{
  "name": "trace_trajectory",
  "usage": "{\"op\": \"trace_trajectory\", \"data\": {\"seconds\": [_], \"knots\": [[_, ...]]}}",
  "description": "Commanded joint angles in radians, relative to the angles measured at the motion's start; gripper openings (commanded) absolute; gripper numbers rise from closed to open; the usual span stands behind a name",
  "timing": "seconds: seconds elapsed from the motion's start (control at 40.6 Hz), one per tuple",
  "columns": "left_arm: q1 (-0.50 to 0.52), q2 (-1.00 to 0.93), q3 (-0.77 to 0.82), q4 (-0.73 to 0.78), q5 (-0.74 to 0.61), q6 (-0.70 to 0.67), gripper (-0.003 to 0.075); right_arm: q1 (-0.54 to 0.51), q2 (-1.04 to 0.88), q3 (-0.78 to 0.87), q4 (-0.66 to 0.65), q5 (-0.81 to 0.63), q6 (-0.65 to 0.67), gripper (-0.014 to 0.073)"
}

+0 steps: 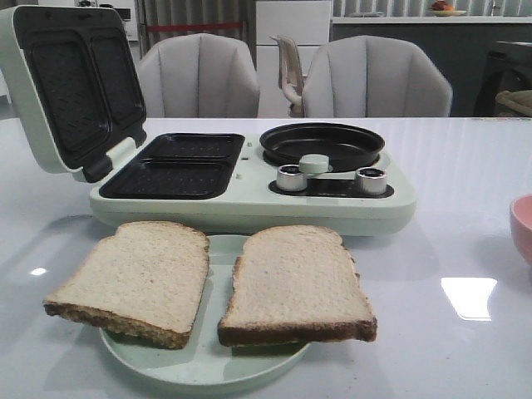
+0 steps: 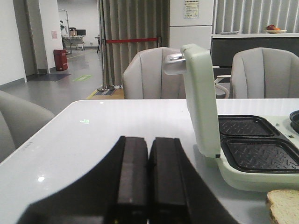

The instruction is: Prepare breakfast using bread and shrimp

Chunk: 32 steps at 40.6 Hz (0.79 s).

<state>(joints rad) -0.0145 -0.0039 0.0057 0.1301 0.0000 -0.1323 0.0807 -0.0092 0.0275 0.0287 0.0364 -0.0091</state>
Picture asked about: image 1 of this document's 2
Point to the bread slice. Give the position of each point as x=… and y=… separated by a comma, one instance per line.
x=144, y=281
x=296, y=283

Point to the mint green breakfast maker lid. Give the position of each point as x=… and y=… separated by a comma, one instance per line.
x=73, y=85

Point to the pink bowl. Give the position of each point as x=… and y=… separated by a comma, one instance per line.
x=520, y=226

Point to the mint green breakfast maker base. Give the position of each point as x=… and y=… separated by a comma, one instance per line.
x=221, y=183

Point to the left silver control knob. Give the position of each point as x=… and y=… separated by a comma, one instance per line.
x=291, y=179

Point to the silver control knob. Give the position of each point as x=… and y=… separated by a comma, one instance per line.
x=371, y=181
x=291, y=179

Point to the black round frying pan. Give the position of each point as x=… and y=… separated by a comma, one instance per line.
x=347, y=147

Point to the right silver control knob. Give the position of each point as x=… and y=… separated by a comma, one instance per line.
x=371, y=181

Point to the beige office chair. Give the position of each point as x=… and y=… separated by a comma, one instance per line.
x=290, y=75

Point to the left grey upholstered chair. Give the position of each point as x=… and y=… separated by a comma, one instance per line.
x=199, y=76

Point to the grey upholstered chair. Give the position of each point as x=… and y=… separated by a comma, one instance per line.
x=368, y=76
x=199, y=76

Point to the right grey upholstered chair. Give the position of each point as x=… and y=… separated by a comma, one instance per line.
x=368, y=76

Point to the mint green round plate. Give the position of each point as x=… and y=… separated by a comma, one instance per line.
x=204, y=366

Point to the white cabinet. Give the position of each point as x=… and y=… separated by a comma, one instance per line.
x=307, y=23

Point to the fruit plate on counter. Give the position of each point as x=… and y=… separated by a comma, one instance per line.
x=442, y=8

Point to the dark grey counter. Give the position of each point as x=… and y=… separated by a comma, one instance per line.
x=479, y=56

